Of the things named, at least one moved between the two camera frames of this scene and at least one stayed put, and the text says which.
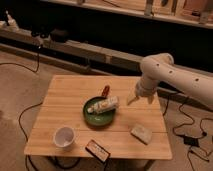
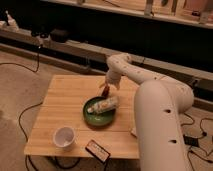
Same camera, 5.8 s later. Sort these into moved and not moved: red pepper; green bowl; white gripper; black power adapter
Moved: white gripper
Not moved: red pepper; black power adapter; green bowl
